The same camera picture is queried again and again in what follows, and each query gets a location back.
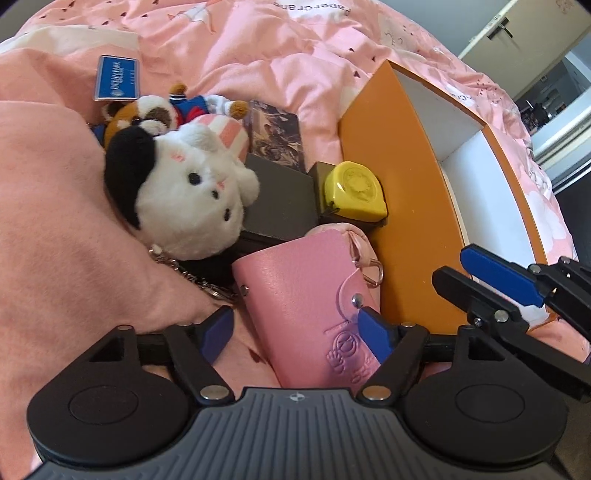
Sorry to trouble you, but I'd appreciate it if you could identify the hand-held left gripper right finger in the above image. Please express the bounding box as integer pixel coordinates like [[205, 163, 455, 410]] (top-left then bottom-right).
[[356, 305, 506, 403]]

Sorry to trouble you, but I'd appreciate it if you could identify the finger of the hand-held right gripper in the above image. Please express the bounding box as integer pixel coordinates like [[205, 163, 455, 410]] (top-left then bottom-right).
[[431, 266, 531, 343], [460, 244, 591, 324]]

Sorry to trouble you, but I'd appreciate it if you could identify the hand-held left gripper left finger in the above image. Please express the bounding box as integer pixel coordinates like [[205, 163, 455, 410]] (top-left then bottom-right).
[[88, 305, 236, 404]]

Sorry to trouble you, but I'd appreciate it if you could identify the pink leather key case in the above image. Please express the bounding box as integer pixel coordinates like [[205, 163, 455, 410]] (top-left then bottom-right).
[[231, 229, 384, 388]]

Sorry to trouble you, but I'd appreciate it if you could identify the orange cardboard box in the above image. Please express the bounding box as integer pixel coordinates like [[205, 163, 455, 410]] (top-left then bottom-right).
[[338, 59, 561, 335]]

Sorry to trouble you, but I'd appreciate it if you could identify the dark photo card box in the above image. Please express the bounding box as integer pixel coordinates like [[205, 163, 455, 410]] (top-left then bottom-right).
[[244, 99, 306, 172]]

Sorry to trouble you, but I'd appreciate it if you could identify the white cat plush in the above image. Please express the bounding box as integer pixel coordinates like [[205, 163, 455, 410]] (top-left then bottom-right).
[[104, 122, 262, 261]]

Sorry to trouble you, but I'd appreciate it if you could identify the yellow tape measure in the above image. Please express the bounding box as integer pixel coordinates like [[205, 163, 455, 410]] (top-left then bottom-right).
[[322, 161, 389, 222]]

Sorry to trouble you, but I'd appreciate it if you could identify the dark grey box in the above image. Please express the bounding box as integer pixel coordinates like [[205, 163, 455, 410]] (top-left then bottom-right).
[[231, 153, 320, 259]]

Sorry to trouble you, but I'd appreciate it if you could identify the plain pink blanket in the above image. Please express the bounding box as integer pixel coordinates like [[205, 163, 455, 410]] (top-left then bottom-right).
[[0, 46, 287, 467]]

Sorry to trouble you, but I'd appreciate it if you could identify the pink striped plush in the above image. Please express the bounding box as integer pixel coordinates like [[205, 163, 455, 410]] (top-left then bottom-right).
[[191, 114, 252, 164]]

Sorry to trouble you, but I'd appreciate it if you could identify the red panda plush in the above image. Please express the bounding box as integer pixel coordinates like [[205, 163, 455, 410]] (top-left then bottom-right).
[[90, 83, 250, 148]]

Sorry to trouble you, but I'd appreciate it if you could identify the white door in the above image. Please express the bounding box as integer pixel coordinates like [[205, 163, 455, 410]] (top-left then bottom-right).
[[457, 0, 591, 63]]

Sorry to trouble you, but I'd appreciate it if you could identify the blue card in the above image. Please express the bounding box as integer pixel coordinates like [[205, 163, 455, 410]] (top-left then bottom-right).
[[93, 55, 141, 101]]

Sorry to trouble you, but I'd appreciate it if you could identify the pink printed duvet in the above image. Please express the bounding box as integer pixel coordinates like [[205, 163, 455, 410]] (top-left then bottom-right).
[[14, 0, 578, 268]]

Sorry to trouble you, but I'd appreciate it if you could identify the metal keychain chain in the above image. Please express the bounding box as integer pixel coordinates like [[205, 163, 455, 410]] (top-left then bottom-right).
[[148, 247, 241, 305]]

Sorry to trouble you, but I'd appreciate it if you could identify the black door handle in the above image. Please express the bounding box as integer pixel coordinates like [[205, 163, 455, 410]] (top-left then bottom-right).
[[489, 17, 514, 40]]

